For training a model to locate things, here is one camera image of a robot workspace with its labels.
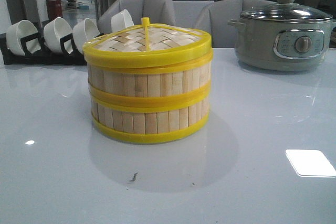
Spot woven bamboo steamer lid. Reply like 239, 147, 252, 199
83, 17, 212, 69

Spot bamboo steamer basket yellow rims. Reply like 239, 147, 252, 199
91, 97, 210, 144

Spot grey chair left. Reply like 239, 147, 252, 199
97, 0, 176, 34

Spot grey chair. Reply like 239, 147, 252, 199
194, 0, 272, 48
97, 0, 176, 34

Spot white bowl right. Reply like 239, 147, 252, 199
111, 9, 134, 33

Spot white bowl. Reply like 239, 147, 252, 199
111, 9, 134, 33
6, 20, 38, 56
44, 17, 72, 54
72, 18, 100, 54

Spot grey chair right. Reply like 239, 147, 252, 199
194, 0, 272, 48

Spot grey electric cooking pot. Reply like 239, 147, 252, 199
228, 18, 335, 71

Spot black bowl rack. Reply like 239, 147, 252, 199
1, 29, 87, 65

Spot red bin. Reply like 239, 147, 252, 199
46, 0, 62, 21

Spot glass pot lid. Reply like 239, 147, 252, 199
240, 0, 333, 23

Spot white bowl far left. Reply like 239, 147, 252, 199
6, 20, 38, 56

